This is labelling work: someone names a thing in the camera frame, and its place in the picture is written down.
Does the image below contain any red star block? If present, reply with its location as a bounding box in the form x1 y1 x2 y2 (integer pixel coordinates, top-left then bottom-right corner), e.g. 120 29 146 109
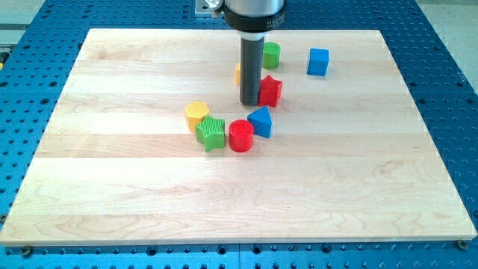
258 75 282 108

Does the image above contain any yellow hexagon block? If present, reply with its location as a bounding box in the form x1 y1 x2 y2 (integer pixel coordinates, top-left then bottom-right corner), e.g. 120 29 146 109
184 101 210 132

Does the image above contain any red cylinder block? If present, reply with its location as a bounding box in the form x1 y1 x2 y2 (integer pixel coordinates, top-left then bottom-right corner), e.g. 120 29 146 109
229 120 254 152

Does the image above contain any blue perforated metal table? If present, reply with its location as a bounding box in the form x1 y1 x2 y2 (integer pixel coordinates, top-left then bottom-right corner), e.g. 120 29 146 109
1 0 477 268

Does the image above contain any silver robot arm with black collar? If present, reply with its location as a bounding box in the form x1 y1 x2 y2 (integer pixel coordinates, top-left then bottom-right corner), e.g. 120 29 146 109
211 0 287 41

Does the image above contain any blue cube block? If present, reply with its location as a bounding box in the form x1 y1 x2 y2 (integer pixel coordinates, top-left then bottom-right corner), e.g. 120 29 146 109
306 48 329 76

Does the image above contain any blue triangle block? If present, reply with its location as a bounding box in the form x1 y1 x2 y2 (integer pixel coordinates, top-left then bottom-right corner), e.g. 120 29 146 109
247 106 273 138

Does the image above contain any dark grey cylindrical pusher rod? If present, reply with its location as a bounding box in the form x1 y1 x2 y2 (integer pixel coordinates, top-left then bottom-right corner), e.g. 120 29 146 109
240 38 264 106

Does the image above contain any light wooden board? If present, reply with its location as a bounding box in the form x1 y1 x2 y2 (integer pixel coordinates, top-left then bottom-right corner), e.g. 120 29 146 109
1 28 477 247

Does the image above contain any green cylinder block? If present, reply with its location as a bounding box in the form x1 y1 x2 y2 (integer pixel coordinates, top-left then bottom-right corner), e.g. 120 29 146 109
262 42 281 69

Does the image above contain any green star block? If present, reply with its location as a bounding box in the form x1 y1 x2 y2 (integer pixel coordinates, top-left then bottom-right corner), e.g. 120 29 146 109
196 116 225 152

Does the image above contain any silver metal mounting bracket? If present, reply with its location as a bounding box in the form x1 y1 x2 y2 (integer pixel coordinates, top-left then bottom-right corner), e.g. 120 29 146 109
194 0 220 15

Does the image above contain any yellow block behind rod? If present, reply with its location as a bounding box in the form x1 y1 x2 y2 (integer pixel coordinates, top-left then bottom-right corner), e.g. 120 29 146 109
235 63 240 86

